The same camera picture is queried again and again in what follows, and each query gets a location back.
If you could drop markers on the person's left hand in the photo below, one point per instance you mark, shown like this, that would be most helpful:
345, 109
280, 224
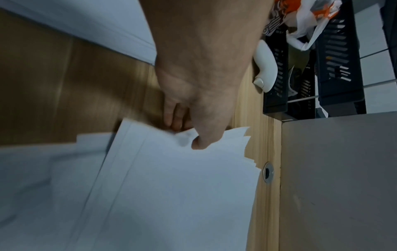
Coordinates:
201, 61

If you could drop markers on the squared stack of white papers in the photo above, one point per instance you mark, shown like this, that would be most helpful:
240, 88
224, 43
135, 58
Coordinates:
93, 19

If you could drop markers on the pile of white papers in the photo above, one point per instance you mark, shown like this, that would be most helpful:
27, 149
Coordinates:
155, 196

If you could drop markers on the white handheld controller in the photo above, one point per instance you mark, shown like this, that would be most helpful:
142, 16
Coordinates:
265, 63

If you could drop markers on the printed drink cup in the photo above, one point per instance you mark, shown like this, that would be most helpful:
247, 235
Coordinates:
277, 17

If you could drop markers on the drink cup in plastic bag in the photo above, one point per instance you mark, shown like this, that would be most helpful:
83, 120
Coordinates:
305, 24

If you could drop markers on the black stacked file tray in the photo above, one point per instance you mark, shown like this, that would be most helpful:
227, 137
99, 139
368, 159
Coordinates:
338, 49

